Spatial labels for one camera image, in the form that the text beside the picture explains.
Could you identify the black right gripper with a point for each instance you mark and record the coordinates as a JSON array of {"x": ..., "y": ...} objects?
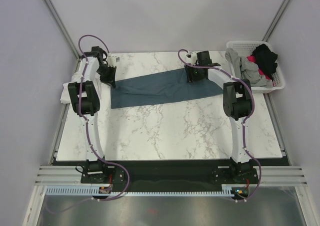
[{"x": 191, "y": 77}]

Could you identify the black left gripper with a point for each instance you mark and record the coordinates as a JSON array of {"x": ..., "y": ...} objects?
[{"x": 111, "y": 79}]

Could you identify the teal blue polo shirt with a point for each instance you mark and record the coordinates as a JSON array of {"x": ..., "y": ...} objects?
[{"x": 160, "y": 88}]

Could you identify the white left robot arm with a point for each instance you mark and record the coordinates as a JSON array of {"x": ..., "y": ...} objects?
[{"x": 85, "y": 102}]

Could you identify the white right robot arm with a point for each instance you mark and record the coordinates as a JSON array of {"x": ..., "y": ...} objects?
[{"x": 238, "y": 105}]

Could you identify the white folded t shirt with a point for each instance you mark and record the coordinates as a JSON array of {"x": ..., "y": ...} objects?
[{"x": 65, "y": 97}]

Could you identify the grey t shirt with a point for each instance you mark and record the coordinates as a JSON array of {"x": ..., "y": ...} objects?
[{"x": 244, "y": 69}]

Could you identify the white plastic laundry basket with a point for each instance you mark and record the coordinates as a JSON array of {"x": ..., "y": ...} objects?
[{"x": 245, "y": 48}]

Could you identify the black t shirt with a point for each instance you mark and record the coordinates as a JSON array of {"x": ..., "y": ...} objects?
[{"x": 266, "y": 60}]

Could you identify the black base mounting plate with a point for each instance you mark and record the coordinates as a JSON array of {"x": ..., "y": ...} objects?
[{"x": 175, "y": 175}]

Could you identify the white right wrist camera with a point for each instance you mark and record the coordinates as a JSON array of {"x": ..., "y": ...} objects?
[{"x": 191, "y": 54}]

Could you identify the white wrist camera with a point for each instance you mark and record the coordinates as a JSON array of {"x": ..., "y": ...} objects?
[
  {"x": 112, "y": 61},
  {"x": 191, "y": 54}
]

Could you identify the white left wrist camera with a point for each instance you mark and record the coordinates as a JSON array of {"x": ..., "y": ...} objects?
[{"x": 112, "y": 61}]

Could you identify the aluminium frame rail left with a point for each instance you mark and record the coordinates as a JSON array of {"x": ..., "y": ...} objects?
[{"x": 61, "y": 27}]

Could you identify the aluminium frame rail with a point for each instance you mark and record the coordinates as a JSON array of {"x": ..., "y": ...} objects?
[
  {"x": 276, "y": 19},
  {"x": 61, "y": 27}
]

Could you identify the aluminium front frame rails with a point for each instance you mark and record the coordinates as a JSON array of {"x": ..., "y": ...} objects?
[{"x": 271, "y": 176}]

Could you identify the aluminium frame rail right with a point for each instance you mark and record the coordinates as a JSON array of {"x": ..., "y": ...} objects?
[{"x": 276, "y": 19}]

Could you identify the white slotted cable duct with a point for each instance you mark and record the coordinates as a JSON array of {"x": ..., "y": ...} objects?
[{"x": 96, "y": 191}]

